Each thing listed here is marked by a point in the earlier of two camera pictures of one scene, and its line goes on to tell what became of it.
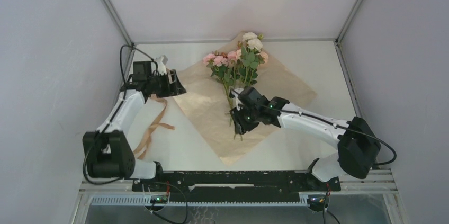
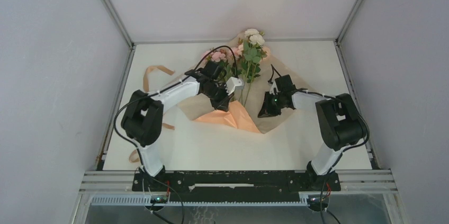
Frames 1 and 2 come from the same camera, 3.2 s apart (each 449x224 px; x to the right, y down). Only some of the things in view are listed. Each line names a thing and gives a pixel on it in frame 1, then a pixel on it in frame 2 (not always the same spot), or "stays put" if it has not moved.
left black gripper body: [161, 86] -> [217, 95]
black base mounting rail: [238, 186] stays put
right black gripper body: [245, 119] -> [274, 104]
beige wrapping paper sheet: [206, 104] -> [238, 70]
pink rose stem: [244, 65] stays put
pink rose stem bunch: [226, 68] stays put
